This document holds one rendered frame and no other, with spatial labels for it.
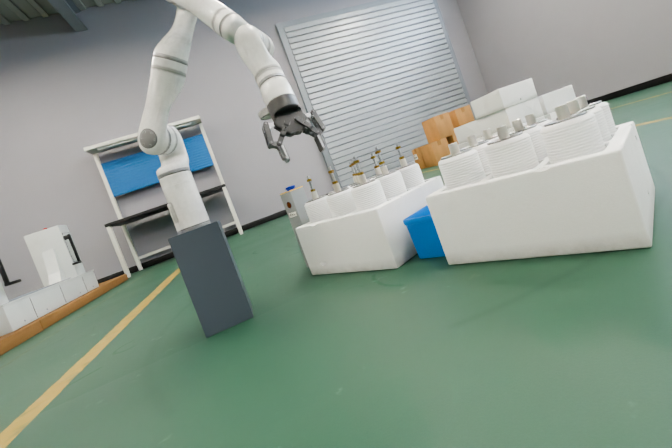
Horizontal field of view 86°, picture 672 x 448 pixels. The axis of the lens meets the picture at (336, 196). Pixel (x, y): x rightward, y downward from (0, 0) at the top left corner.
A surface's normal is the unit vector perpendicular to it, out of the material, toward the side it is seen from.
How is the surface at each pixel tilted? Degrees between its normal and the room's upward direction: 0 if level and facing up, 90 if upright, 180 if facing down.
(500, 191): 90
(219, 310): 90
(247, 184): 90
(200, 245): 90
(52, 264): 78
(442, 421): 0
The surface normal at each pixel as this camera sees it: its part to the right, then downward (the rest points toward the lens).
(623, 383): -0.34, -0.94
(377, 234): -0.66, 0.28
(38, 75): 0.26, -0.04
